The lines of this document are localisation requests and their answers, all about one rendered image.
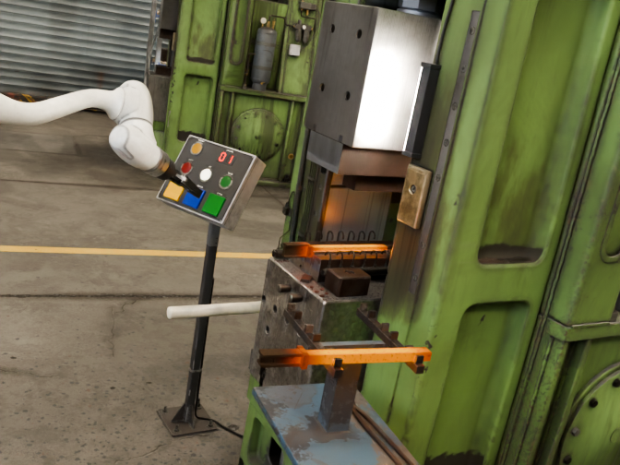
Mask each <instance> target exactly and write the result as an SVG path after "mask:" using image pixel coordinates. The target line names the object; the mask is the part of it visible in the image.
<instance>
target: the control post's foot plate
mask: <svg viewBox="0 0 620 465"><path fill-rule="evenodd" d="M185 411H186V403H183V404H182V406H178V407H171V408H167V406H166V405H164V408H163V409H158V410H157V413H158V415H159V417H160V419H161V420H162V424H163V425H164V426H165V427H166V429H167V430H168V433H170V435H171V437H180V436H187V435H199V434H205V433H211V432H215V431H219V428H218V426H217V425H216V424H215V423H214V422H212V420H210V421H209V420H203V419H198V418H197V417H196V416H195V411H194V410H193V405H190V406H189V411H188V416H187V421H185ZM197 416H199V417H205V418H210V417H209V415H208V413H207V412H206V410H205V409H204V407H203V406H202V404H200V398H198V403H197ZM210 419H211V418H210Z"/></svg>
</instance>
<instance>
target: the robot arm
mask: <svg viewBox="0 0 620 465"><path fill-rule="evenodd" d="M90 107H95V108H100V109H102V110H104V111H105V112H106V113H107V114H108V117H109V118H110V119H112V120H113V121H115V122H116V123H117V124H118V126H116V127H115V128H114V129H113V130H112V132H111V133H110V135H109V143H110V145H111V147H112V149H113V151H114V152H115V153H116V154H117V155H118V156H119V157H120V158H121V159H122V160H123V161H125V162H127V163H128V164H130V165H132V166H133V167H136V168H139V169H140V170H142V171H143V172H145V173H147V174H148V175H152V176H154V177H157V178H158V179H160V180H167V179H168V180H170V181H171V182H173V183H175V184H176V185H178V186H181V187H182V188H184V189H185V190H186V192H188V193H190V194H191V195H193V196H194V197H197V198H200V196H201V194H202V192H203V191H202V190H201V189H199V188H198V187H197V185H196V184H195V183H193V182H192V181H191V180H190V179H189V178H188V176H187V175H182V174H181V173H179V171H178V170H176V169H175V164H174V162H173V161H172V160H171V159H170V158H169V156H168V154H167V153H166V152H164V151H163V150H162V149H161V148H159V147H158V146H157V142H156V140H155V137H154V134H153V105H152V99H151V96H150V93H149V90H148V89H147V87H146V86H145V85H144V84H143V83H141V82H139V81H136V80H129V81H127V82H125V83H124V84H122V85H121V86H120V88H117V89H115V90H104V89H84V90H80V91H76V92H72V93H69V94H66V95H63V96H59V97H55V98H52V99H49V100H46V101H39V102H33V103H26V102H20V101H15V100H12V99H10V98H8V97H7V96H5V95H3V94H0V124H6V125H40V124H44V123H48V122H50V121H53V120H55V119H58V118H61V117H63V116H66V115H69V114H72V113H75V112H78V111H80V110H83V109H86V108H90Z"/></svg>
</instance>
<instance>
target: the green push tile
mask: <svg viewBox="0 0 620 465"><path fill-rule="evenodd" d="M225 201H226V198H225V197H220V196H218V195H215V194H212V193H210V194H209V197H208V199H207V201H206V203H205V204H204V206H203V208H202V211H203V212H205V213H208V214H210V215H212V216H215V217H218V215H219V213H220V211H221V208H222V207H223V205H224V203H225Z"/></svg>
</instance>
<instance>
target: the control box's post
mask: <svg viewBox="0 0 620 465"><path fill-rule="evenodd" d="M220 230H221V227H220V226H218V225H215V224H213V223H210V222H209V229H208V236H207V242H206V244H207V245H206V253H205V259H204V266H203V273H202V280H201V286H200V294H199V300H198V305H200V304H209V300H210V294H211V287H212V281H213V274H214V268H215V261H216V255H217V248H218V244H219V238H220ZM207 320H208V317H207V316H202V317H197V320H196V326H195V334H194V340H193V347H192V354H191V361H190V368H191V369H192V370H199V369H200V365H201V359H202V352H203V346H204V339H205V333H206V326H207ZM198 379H199V372H194V373H192V372H190V371H189V375H188V381H187V388H186V395H185V403H186V411H185V421H187V416H188V411H189V406H190V405H193V410H195V404H196V397H197V385H198Z"/></svg>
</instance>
